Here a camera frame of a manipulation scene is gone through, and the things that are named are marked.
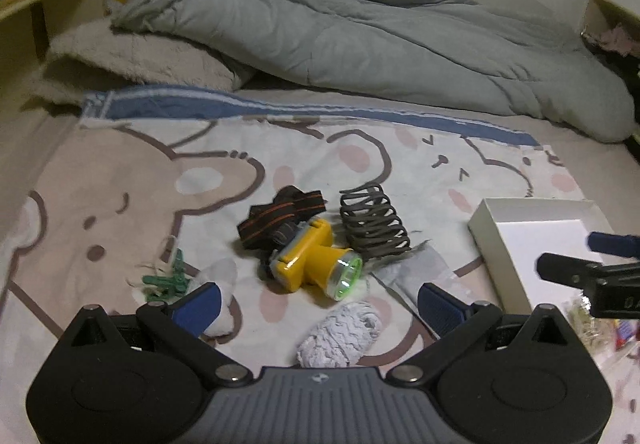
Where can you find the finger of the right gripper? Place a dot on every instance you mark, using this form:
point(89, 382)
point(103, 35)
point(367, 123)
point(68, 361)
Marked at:
point(625, 246)
point(583, 274)

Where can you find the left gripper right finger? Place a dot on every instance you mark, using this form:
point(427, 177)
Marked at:
point(458, 327)

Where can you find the green plastic clips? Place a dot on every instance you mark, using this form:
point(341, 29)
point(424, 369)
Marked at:
point(165, 278)

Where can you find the grey quilted duvet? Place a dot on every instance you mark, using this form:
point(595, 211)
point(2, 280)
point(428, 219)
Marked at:
point(455, 54)

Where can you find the wooden headboard shelf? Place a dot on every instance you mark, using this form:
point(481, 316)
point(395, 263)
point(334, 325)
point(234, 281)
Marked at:
point(28, 26)

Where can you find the pink clothes in cabinet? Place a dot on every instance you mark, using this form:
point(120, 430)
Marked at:
point(616, 40)

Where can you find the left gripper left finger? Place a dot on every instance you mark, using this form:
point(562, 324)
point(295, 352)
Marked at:
point(176, 329)

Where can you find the bag of rubber bands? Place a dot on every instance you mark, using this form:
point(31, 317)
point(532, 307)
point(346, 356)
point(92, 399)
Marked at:
point(596, 334)

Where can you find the colourful patterned card box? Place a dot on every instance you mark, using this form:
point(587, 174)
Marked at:
point(626, 331)

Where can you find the wooden side cabinet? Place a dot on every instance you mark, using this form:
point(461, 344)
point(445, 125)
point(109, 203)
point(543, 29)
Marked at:
point(601, 15)

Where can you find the grey pouch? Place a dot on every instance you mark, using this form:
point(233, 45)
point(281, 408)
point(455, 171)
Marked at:
point(424, 283)

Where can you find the yellow headlamp with strap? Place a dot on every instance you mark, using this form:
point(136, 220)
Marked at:
point(297, 245)

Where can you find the white patterned cloth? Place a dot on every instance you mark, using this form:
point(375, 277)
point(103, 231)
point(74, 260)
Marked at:
point(342, 338)

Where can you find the white cardboard box lid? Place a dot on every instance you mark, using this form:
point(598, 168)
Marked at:
point(511, 234)

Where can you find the dark brown wavy band holder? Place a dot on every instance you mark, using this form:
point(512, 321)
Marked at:
point(371, 223)

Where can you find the beige fluffy pillow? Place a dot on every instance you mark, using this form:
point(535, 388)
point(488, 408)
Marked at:
point(96, 57)

